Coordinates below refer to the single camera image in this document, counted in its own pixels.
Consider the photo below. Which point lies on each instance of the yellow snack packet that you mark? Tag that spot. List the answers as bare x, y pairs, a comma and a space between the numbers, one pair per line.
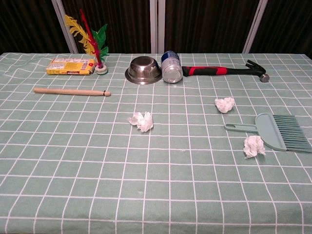
70, 66

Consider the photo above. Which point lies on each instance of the dark pleated curtain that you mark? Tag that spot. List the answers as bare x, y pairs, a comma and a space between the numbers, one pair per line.
200, 24

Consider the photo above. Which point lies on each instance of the wooden drumstick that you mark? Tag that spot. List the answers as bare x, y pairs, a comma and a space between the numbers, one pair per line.
73, 91

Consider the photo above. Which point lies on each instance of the colourful feather shuttlecock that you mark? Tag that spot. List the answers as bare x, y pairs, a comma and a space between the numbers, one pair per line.
97, 52

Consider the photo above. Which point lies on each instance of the tissue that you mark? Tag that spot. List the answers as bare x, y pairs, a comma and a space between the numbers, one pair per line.
143, 122
225, 104
253, 146

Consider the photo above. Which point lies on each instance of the small teal hand broom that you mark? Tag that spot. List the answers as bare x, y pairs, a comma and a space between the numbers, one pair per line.
265, 131

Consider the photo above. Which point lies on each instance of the silver and blue drink can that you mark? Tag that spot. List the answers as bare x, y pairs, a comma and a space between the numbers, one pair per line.
171, 69

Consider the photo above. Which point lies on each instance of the white metal frame post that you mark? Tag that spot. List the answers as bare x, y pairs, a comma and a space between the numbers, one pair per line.
64, 26
157, 26
254, 26

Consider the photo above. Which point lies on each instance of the red and black claw hammer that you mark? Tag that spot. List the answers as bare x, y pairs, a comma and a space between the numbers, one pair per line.
207, 70

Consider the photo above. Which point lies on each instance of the stainless steel bowl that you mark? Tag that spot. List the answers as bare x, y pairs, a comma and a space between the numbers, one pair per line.
143, 69

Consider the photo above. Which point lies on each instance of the green checked tablecloth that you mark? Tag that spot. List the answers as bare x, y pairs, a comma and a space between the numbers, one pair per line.
156, 170

